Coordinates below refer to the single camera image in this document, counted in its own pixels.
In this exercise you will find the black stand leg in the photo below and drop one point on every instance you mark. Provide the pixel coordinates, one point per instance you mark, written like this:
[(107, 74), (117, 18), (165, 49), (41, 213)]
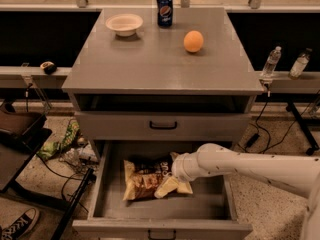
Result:
[(304, 126)]

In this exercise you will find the black tripod leg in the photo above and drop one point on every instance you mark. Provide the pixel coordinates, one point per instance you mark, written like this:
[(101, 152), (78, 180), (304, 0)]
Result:
[(72, 205)]

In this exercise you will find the brown chip bag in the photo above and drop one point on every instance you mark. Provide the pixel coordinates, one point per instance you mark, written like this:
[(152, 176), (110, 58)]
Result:
[(142, 177)]

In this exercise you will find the yellow black tape measure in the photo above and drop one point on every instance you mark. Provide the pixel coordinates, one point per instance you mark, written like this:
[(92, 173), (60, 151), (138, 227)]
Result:
[(48, 67)]

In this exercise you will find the green chip bag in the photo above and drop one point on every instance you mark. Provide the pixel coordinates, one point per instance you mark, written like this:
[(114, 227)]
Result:
[(49, 149)]

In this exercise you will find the clear water bottle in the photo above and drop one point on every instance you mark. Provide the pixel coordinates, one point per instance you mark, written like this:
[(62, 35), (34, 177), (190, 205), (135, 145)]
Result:
[(271, 62)]

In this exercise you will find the white paper bowl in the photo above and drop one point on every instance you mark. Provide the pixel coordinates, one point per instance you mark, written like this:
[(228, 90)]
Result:
[(124, 25)]

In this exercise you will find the closed grey upper drawer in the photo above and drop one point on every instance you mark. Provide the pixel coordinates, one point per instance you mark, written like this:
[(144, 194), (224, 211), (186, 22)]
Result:
[(162, 126)]

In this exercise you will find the orange fruit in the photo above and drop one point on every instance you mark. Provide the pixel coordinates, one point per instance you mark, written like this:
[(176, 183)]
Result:
[(193, 41)]

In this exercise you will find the blue Pepsi can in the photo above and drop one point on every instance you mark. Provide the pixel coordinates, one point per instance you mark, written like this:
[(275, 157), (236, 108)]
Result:
[(165, 13)]

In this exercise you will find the dark brown bin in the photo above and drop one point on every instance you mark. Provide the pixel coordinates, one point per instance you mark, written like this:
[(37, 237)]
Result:
[(18, 128)]

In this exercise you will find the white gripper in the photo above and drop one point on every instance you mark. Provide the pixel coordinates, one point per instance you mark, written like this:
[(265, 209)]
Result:
[(180, 170)]

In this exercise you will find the black white sneaker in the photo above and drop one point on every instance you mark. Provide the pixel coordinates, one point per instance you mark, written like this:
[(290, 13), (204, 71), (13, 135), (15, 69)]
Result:
[(21, 226)]

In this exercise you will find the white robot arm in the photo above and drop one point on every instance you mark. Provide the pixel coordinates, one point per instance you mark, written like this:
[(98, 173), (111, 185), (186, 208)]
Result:
[(295, 174)]

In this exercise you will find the grey drawer cabinet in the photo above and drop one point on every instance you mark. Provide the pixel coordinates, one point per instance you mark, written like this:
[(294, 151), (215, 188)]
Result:
[(152, 72)]

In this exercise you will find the open grey drawer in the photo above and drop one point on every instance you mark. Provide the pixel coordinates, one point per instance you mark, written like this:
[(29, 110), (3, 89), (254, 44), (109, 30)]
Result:
[(208, 214)]

